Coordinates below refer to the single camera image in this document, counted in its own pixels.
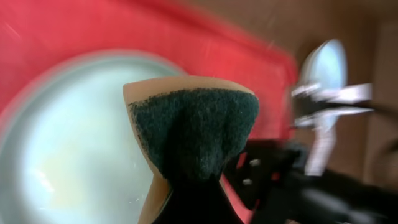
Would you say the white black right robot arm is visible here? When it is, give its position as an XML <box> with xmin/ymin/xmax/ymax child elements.
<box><xmin>224</xmin><ymin>84</ymin><xmax>397</xmax><ymax>223</ymax></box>

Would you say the mint green round plate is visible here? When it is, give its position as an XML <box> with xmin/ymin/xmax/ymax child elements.
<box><xmin>1</xmin><ymin>50</ymin><xmax>182</xmax><ymax>224</ymax></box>

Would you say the red plastic tray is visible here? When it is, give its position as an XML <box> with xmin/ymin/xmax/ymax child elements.
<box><xmin>0</xmin><ymin>0</ymin><xmax>300</xmax><ymax>224</ymax></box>

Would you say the light blue round plate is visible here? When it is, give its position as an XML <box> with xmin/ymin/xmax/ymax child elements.
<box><xmin>299</xmin><ymin>39</ymin><xmax>348</xmax><ymax>90</ymax></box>

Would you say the green yellow sponge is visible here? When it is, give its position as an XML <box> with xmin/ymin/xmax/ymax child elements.
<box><xmin>123</xmin><ymin>76</ymin><xmax>259</xmax><ymax>223</ymax></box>

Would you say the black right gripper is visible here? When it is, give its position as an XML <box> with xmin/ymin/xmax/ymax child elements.
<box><xmin>224</xmin><ymin>140</ymin><xmax>397</xmax><ymax>224</ymax></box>

